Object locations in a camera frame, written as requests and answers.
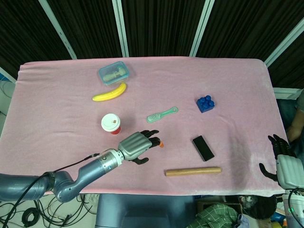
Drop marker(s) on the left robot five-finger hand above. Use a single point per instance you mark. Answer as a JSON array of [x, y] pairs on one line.
[[134, 145]]

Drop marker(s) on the white partition frame post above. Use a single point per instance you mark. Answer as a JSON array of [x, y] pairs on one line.
[[285, 45], [59, 31], [120, 28], [202, 28]]

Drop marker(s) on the white box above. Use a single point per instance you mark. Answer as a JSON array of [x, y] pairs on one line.
[[285, 93]]

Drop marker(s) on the red cup with white lid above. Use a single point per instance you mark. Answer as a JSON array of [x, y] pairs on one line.
[[109, 122]]

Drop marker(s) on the yellow toy banana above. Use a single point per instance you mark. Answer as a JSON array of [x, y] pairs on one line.
[[109, 95]]

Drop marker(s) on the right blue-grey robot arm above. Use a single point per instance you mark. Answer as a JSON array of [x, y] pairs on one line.
[[295, 213]]

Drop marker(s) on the blue lidded plastic container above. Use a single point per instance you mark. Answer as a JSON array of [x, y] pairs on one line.
[[114, 72]]

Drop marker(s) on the black bag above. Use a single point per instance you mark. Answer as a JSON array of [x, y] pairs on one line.
[[257, 206]]

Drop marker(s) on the wooden rolling pin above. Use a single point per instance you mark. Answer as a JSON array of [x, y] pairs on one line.
[[193, 171]]

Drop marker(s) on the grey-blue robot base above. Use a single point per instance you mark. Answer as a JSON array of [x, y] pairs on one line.
[[142, 211]]

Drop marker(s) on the green toy hairbrush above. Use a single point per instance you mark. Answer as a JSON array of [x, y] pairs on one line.
[[154, 117]]

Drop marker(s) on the green plaid cloth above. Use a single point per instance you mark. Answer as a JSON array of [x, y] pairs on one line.
[[213, 217]]

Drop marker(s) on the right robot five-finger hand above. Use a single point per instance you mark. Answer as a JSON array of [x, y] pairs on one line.
[[289, 171]]

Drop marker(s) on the blue studded building block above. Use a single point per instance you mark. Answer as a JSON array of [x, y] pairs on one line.
[[205, 104]]

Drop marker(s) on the small orange item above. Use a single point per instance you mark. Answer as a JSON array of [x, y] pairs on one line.
[[161, 144]]

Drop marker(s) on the pink tablecloth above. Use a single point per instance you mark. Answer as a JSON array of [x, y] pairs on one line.
[[166, 90]]

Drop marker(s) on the black rectangular phone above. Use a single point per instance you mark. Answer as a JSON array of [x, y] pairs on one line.
[[203, 148]]

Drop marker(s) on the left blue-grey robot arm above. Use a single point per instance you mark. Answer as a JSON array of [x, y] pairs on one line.
[[95, 166]]

